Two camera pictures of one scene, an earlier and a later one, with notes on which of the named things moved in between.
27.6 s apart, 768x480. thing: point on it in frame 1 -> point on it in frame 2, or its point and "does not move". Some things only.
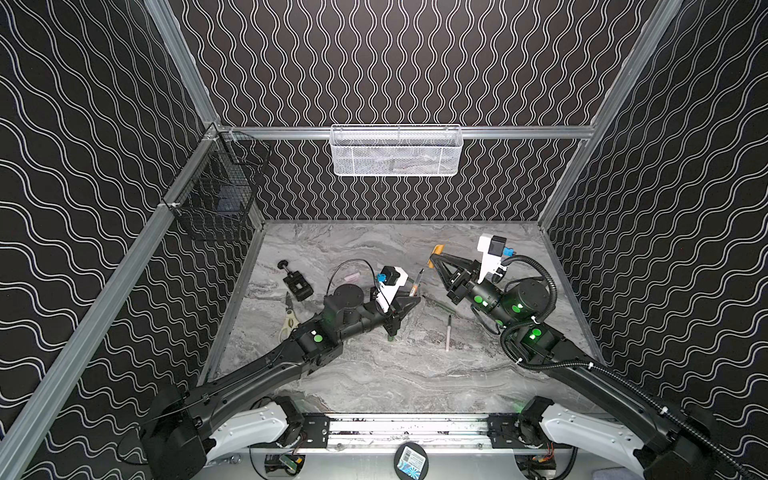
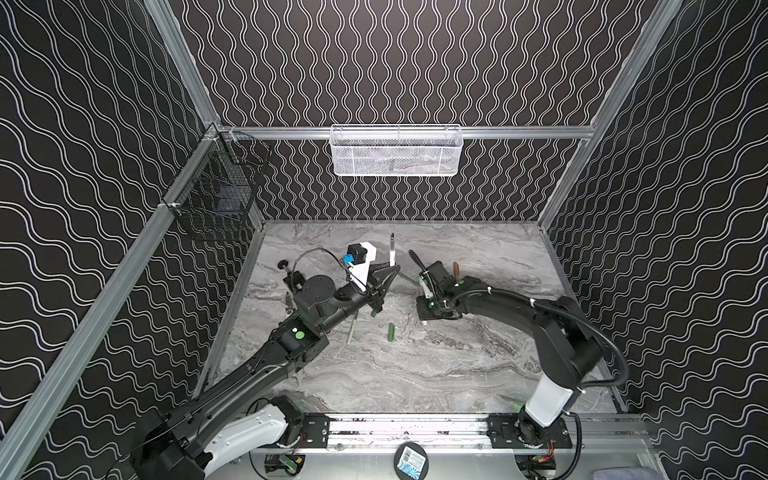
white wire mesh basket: [396, 150] does not move
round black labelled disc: [411, 461] does not move
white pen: [448, 336] -> [392, 250]
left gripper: [393, 318] -> [372, 293]
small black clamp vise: [295, 282] does not move
